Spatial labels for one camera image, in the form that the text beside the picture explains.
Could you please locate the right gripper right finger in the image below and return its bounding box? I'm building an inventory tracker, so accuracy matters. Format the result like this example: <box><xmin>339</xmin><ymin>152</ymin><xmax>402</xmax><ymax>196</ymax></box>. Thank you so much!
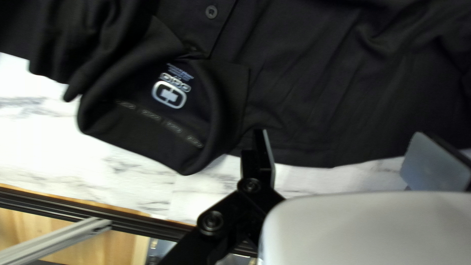
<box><xmin>400</xmin><ymin>132</ymin><xmax>471</xmax><ymax>192</ymax></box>

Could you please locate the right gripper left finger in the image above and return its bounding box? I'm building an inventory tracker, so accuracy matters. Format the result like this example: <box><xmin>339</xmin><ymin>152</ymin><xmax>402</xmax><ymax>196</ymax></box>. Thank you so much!
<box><xmin>157</xmin><ymin>128</ymin><xmax>286</xmax><ymax>265</ymax></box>

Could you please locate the black t-shirt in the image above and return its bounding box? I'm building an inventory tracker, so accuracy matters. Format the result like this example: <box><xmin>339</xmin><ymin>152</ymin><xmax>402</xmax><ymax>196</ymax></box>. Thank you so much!
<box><xmin>0</xmin><ymin>0</ymin><xmax>471</xmax><ymax>176</ymax></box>

